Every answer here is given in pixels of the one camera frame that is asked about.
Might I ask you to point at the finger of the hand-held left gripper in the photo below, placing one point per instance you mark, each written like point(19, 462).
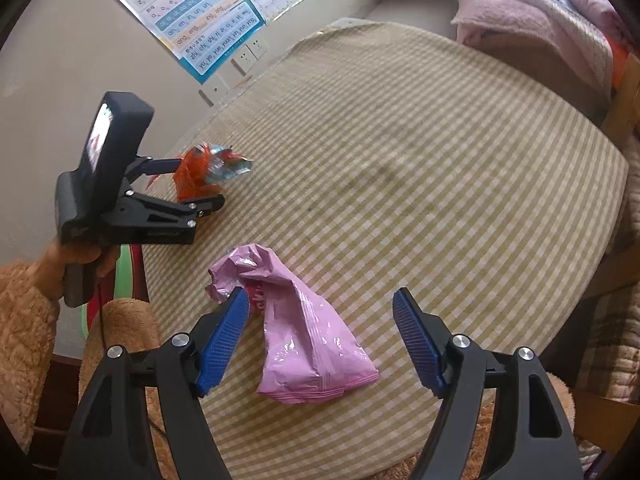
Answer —
point(170, 205)
point(162, 165)

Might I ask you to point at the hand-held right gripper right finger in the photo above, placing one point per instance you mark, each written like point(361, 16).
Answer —
point(420, 345)

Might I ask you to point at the white wall socket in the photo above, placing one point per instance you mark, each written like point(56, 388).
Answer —
point(242, 63)
point(214, 90)
point(257, 49)

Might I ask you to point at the red bin green rim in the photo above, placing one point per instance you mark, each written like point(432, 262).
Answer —
point(131, 275)

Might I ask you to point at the blue bordered wall poster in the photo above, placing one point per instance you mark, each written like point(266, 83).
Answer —
point(200, 20)

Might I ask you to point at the white pink bed cover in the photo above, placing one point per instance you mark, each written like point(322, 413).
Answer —
point(500, 15)

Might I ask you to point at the quilted printed bedspread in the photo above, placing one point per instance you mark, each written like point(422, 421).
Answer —
point(615, 320)

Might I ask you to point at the person's left hand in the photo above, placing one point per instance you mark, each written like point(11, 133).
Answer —
point(50, 267)

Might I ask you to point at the wooden bed frame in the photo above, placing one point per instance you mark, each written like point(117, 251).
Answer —
point(627, 105)

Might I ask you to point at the orange snack wrapper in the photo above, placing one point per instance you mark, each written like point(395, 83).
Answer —
point(192, 175)

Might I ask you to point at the person's left forearm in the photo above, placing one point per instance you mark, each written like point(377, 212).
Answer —
point(25, 350)

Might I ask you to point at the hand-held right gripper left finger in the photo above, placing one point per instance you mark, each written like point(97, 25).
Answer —
point(222, 345)

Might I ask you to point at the pink snack bag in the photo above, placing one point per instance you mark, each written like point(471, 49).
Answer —
point(310, 340)

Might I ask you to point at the orange cloth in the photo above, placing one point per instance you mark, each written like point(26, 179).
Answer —
point(620, 55)

